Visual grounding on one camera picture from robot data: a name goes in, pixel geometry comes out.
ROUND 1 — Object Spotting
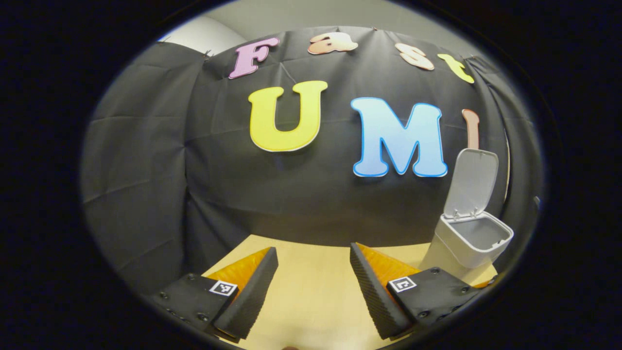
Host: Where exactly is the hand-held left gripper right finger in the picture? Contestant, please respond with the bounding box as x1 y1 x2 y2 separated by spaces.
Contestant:
349 242 486 341

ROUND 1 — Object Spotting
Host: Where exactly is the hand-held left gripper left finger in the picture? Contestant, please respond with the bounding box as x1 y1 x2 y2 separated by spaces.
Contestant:
151 246 279 341

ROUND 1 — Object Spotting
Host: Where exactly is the white desktop garbage bin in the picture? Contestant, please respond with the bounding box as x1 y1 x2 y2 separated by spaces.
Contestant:
419 148 514 285

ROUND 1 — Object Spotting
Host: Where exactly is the wooden desktop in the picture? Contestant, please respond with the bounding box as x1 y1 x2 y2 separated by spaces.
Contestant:
202 234 499 350

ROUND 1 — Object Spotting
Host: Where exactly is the black backdrop cloth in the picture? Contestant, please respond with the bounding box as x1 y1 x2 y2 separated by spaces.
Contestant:
80 25 544 297

